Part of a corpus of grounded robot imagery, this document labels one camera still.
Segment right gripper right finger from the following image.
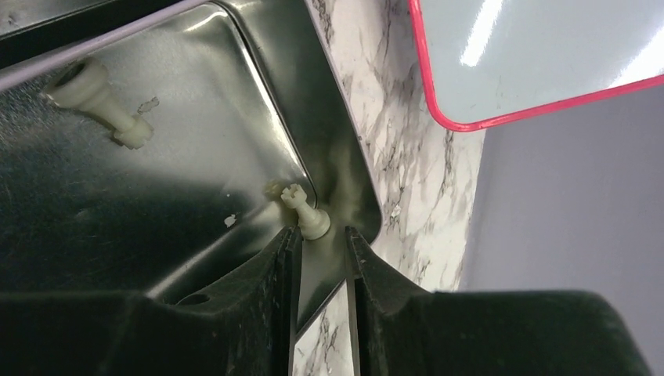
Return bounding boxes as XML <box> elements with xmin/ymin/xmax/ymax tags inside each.
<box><xmin>345</xmin><ymin>226</ymin><xmax>428</xmax><ymax>375</ymax></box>

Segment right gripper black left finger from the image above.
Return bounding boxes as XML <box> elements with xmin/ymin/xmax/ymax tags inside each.
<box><xmin>176</xmin><ymin>226</ymin><xmax>303</xmax><ymax>375</ymax></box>

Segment silver tin with white pieces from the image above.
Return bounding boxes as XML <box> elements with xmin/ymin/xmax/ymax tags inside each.
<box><xmin>1</xmin><ymin>1</ymin><xmax>381</xmax><ymax>304</ymax></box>

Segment white piece in tin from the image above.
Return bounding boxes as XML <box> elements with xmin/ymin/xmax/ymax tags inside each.
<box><xmin>44</xmin><ymin>57</ymin><xmax>153</xmax><ymax>150</ymax></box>
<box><xmin>280</xmin><ymin>183</ymin><xmax>331</xmax><ymax>240</ymax></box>

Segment pink framed whiteboard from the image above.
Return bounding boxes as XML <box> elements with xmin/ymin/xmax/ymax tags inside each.
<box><xmin>409</xmin><ymin>0</ymin><xmax>663</xmax><ymax>132</ymax></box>

